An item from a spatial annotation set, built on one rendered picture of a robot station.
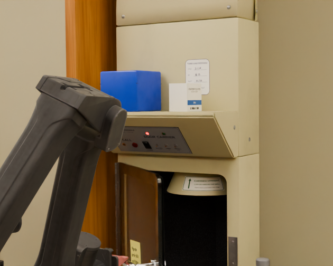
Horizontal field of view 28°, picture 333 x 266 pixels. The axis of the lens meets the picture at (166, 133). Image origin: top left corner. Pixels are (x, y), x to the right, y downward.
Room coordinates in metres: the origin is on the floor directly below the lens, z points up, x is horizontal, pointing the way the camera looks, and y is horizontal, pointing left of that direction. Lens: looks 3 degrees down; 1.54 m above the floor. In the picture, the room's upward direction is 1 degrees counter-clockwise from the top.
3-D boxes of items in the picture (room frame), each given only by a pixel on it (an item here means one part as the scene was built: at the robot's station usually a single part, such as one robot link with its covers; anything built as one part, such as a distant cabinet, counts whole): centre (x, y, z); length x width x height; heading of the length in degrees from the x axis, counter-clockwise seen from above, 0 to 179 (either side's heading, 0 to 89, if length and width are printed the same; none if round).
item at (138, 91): (1.50, 0.08, 1.56); 0.10 x 0.10 x 0.09; 59
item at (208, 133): (1.46, 0.01, 1.46); 0.32 x 0.11 x 0.10; 59
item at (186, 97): (1.43, -0.04, 1.54); 0.05 x 0.05 x 0.06; 49
